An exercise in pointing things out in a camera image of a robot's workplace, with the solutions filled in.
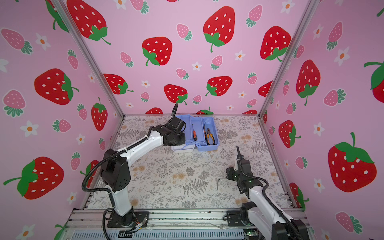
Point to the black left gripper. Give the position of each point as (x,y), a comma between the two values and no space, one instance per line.
(183,139)

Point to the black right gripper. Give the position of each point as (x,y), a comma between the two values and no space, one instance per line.
(229,173)

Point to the orange screwdriver long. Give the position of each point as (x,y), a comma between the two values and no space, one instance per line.
(195,138)

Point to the white lid blue tool box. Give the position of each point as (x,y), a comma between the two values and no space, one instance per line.
(201,134)

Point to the orange handled pliers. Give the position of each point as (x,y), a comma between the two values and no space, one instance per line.
(210,140)

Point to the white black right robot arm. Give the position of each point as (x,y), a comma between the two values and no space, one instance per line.
(264,204)

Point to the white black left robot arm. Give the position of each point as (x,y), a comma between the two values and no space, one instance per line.
(115,168)

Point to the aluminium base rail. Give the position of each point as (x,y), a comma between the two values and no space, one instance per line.
(197,224)

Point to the aluminium corner frame post left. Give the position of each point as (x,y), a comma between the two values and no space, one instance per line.
(79,39)

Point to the aluminium corner frame post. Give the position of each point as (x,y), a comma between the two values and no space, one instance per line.
(301,28)
(79,39)

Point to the aluminium corner frame post right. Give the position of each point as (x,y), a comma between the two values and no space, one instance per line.
(301,28)

